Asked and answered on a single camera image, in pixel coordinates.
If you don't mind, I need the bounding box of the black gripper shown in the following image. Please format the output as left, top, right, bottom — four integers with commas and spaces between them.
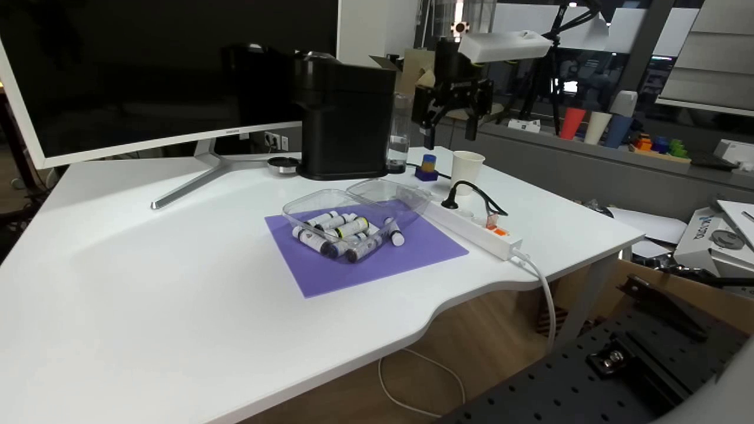
412, 36, 497, 152

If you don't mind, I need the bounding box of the white vial in pack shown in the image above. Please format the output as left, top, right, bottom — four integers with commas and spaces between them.
332, 217, 372, 242
311, 210, 350, 237
339, 234, 389, 263
291, 224, 338, 258

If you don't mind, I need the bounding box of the cardboard box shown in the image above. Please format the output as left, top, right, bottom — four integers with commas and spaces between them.
389, 47, 438, 102

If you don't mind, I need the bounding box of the white paper cup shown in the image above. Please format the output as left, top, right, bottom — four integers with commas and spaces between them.
450, 148, 489, 186

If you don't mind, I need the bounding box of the clear plastic bottle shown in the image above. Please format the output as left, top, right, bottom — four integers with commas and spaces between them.
386, 96, 412, 175

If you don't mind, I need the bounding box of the black box speaker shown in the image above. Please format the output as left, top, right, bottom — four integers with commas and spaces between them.
292, 52, 399, 182

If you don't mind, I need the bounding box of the red plastic cup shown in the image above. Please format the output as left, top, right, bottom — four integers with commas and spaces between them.
556, 105, 590, 143

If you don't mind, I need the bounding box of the white power strip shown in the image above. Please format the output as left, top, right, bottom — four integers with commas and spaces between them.
422, 197, 527, 263

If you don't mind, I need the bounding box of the loose white dark-capped vial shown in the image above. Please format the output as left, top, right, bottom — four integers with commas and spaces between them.
385, 221, 409, 250

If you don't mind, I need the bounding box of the white plastic cup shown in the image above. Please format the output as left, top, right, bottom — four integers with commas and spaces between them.
582, 109, 615, 146

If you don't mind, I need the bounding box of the purple paper mat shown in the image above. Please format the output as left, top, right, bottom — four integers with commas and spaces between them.
264, 197, 471, 301

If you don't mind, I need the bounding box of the blue plastic cup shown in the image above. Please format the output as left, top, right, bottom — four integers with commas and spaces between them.
604, 110, 637, 150

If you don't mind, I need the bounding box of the small black round puck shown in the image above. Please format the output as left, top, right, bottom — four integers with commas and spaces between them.
264, 155, 305, 176

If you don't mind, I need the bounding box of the white-framed curved monitor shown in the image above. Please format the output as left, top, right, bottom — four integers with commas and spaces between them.
0, 0, 345, 211

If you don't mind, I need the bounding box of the black perforated board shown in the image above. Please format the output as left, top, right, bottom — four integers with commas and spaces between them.
463, 308, 750, 424

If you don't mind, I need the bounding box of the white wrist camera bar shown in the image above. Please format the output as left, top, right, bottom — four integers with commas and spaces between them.
458, 27, 556, 66

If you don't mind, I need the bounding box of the black plug with cable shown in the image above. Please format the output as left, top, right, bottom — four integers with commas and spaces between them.
441, 178, 511, 219

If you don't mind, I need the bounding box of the white power strip cable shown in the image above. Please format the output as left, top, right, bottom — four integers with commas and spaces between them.
507, 251, 561, 349

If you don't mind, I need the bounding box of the white cable loop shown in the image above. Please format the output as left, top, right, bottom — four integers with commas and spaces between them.
375, 343, 471, 421

